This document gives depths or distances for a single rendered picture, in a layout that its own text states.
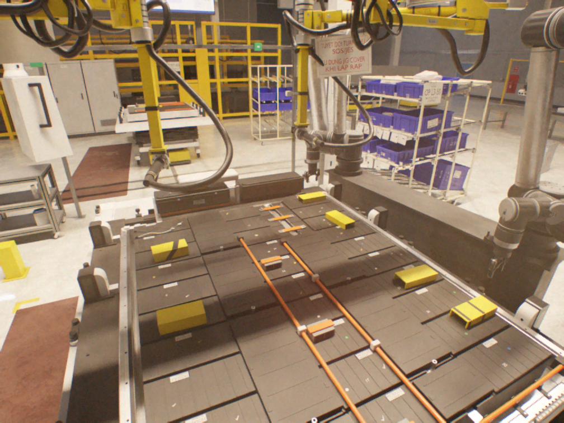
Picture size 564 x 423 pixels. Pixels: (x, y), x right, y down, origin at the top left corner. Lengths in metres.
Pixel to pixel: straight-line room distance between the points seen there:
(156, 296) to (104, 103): 9.23
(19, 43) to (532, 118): 2.01
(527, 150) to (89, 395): 1.94
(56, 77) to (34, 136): 6.57
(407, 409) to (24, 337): 2.68
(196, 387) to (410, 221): 1.81
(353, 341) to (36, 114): 3.52
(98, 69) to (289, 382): 9.81
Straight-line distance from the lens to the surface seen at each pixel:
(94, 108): 10.34
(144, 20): 1.64
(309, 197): 1.95
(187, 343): 1.09
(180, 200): 1.89
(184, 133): 6.21
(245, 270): 1.33
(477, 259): 2.17
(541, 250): 2.05
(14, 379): 2.77
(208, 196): 1.91
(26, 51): 1.48
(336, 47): 2.12
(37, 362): 2.80
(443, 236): 2.24
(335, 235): 1.61
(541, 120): 1.73
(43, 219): 4.35
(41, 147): 3.92
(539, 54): 1.69
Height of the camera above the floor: 1.79
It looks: 25 degrees down
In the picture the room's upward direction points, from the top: straight up
